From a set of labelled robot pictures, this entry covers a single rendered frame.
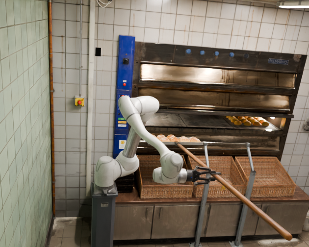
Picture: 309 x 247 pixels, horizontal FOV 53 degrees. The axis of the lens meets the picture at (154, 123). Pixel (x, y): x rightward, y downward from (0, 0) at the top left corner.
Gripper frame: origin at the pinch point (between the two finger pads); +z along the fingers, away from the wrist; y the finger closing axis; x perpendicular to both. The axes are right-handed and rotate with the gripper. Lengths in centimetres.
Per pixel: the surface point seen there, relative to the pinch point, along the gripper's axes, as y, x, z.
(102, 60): -74, -140, -73
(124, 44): -91, -134, -52
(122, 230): 99, -118, -45
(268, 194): 59, -114, 113
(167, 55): -84, -139, -6
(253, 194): 59, -114, 95
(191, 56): -85, -139, 19
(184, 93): -45, -147, 18
